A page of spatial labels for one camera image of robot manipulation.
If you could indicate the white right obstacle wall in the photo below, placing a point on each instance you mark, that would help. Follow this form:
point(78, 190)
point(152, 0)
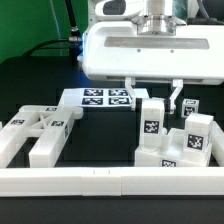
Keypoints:
point(217, 139)

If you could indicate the white marker base plate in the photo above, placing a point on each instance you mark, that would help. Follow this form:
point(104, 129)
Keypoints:
point(95, 97)

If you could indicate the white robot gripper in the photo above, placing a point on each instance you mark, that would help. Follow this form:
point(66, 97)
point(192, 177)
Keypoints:
point(194, 55)

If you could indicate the white front obstacle wall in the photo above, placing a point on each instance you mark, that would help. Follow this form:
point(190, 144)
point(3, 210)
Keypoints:
point(111, 181)

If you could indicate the white chair back frame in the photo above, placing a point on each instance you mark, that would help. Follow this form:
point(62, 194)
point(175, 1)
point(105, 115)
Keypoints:
point(50, 125)

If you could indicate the white chair seat part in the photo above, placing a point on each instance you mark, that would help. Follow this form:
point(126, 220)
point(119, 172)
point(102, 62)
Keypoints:
point(175, 151)

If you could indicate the white obstacle wall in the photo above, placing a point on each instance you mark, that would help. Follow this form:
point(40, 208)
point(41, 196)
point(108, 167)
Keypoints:
point(217, 139)
point(111, 181)

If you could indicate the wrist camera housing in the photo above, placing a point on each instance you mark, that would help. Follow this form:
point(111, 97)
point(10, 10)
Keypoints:
point(118, 10)

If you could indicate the small white tagged cube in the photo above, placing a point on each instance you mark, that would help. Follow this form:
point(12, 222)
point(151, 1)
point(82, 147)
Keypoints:
point(189, 106)

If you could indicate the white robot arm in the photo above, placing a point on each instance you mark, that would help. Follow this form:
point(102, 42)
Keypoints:
point(161, 17)

